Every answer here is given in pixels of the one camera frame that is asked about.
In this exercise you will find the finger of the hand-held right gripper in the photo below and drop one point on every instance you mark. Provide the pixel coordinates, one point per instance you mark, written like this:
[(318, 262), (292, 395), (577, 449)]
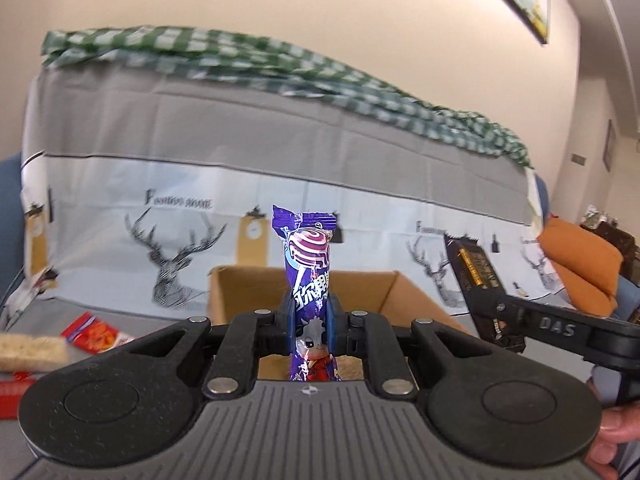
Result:
[(505, 310)]

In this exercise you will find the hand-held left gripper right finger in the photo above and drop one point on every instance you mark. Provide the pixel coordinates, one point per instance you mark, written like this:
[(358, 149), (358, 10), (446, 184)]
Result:
[(334, 322)]

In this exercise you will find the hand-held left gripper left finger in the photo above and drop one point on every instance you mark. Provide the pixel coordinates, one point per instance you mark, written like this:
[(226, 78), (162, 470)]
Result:
[(287, 322)]

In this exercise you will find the cardboard box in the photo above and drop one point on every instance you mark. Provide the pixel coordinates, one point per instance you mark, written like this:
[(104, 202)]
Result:
[(375, 290)]

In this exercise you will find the black and gold snack packet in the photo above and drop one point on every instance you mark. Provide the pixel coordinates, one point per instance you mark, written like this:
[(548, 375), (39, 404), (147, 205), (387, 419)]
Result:
[(472, 260)]

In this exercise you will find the purple lollipop packet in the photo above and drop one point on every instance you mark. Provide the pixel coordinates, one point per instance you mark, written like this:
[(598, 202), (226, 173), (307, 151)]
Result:
[(307, 260)]

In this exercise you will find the red snack packet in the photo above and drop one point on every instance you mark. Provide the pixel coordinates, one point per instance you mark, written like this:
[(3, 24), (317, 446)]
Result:
[(95, 335), (15, 392)]

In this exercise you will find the pale rice cracker bar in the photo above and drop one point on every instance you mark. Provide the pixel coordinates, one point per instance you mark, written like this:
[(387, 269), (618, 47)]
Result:
[(30, 352)]

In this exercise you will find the person's right hand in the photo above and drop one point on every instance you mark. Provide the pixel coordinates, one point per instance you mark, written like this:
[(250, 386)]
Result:
[(612, 430)]

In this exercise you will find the orange cushion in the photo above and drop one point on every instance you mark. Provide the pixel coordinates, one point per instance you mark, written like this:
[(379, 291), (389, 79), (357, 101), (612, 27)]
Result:
[(580, 247), (585, 292)]

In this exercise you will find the dark wooden cabinet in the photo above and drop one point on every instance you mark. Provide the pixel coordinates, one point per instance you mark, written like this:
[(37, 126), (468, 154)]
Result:
[(620, 245)]

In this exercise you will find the printed grey sofa cover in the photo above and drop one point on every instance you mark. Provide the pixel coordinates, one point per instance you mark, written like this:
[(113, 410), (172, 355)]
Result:
[(200, 125)]

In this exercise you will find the green checkered cloth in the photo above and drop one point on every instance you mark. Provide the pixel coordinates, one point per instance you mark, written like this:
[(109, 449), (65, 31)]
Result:
[(250, 55)]

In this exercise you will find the deer print sofa cover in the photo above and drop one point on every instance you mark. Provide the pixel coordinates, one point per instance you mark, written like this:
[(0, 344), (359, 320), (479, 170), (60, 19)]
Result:
[(10, 210)]

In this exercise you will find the wall switch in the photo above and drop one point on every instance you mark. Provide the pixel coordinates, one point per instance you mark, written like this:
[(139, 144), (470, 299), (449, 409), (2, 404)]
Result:
[(578, 159)]

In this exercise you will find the small framed wall picture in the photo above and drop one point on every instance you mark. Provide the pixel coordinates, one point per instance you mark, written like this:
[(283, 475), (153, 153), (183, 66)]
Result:
[(608, 145)]

